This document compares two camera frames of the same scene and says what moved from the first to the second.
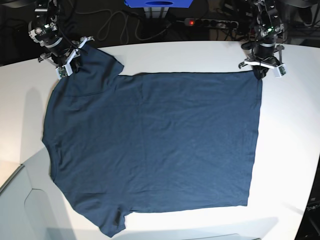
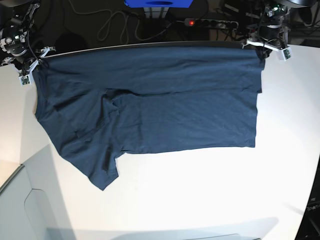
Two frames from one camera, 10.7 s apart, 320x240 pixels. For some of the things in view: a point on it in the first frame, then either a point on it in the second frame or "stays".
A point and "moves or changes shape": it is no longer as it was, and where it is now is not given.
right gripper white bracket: [270, 62] -> [277, 52]
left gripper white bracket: [73, 58] -> [10, 60]
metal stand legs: [155, 12] stays
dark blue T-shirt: [118, 143] moves or changes shape
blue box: [158, 3] stays
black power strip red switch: [209, 23] stays
